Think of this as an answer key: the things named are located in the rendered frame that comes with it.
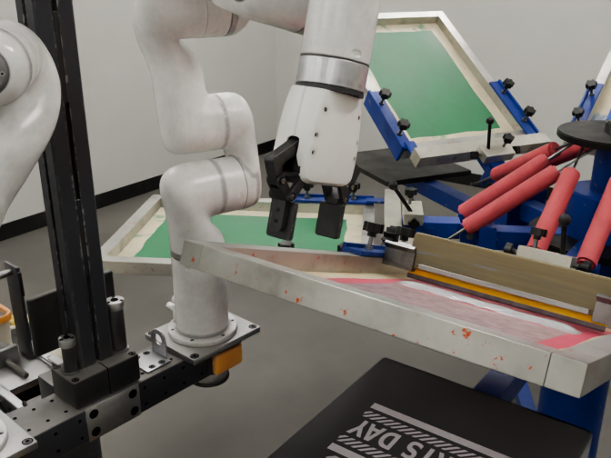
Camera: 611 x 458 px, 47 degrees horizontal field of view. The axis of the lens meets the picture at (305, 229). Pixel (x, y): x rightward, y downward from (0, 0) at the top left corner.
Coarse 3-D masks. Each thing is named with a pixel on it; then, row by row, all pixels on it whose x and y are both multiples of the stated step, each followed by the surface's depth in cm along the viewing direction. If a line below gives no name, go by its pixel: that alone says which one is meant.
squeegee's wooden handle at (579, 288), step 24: (432, 240) 146; (432, 264) 145; (456, 264) 142; (480, 264) 140; (504, 264) 137; (528, 264) 135; (552, 264) 132; (528, 288) 134; (552, 288) 132; (576, 288) 129; (600, 288) 127
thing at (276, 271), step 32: (192, 256) 102; (224, 256) 99; (256, 256) 113; (288, 256) 120; (320, 256) 129; (352, 256) 139; (256, 288) 96; (288, 288) 93; (320, 288) 90; (352, 288) 90; (352, 320) 87; (384, 320) 85; (416, 320) 82; (448, 320) 81; (448, 352) 80; (480, 352) 78; (512, 352) 76; (544, 352) 74; (576, 352) 78; (608, 352) 83; (544, 384) 74; (576, 384) 72
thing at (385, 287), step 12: (360, 288) 119; (372, 288) 122; (384, 288) 126; (396, 288) 130; (408, 288) 134; (444, 288) 148; (396, 300) 114; (408, 300) 117; (420, 300) 120; (432, 300) 124; (444, 300) 128; (480, 300) 141
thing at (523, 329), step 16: (464, 320) 108; (480, 320) 112; (496, 320) 116; (512, 320) 120; (560, 320) 136; (528, 336) 105; (544, 336) 109; (560, 336) 113; (576, 336) 118; (592, 336) 122
